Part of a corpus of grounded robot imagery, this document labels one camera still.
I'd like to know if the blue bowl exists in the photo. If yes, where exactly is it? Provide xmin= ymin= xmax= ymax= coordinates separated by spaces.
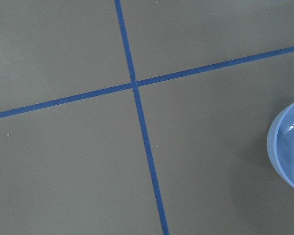
xmin=267 ymin=103 xmax=294 ymax=188

